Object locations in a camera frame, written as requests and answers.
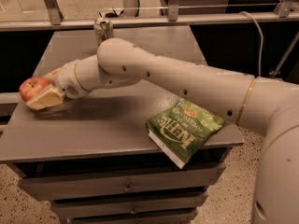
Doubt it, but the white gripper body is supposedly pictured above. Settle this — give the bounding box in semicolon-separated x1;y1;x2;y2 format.
55;60;89;99

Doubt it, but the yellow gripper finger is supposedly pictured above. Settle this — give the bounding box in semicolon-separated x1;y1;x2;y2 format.
26;84;65;110
43;68;60;83

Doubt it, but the red apple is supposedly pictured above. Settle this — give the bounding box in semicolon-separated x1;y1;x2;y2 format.
19;77;49;102

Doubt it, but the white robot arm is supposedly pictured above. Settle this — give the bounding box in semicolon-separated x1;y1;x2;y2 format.
28;38;299;224

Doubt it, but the green white soda can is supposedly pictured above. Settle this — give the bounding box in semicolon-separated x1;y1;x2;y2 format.
93;17;113;44

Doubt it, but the grey drawer cabinet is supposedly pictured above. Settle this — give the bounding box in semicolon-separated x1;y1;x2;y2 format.
0;25;245;224

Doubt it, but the green chip bag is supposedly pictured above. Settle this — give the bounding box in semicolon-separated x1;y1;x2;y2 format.
146;99;224;169

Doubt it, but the grey metal railing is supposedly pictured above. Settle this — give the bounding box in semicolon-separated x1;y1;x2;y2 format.
0;0;299;31

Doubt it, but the white cable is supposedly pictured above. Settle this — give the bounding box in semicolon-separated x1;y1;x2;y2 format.
239;10;264;77

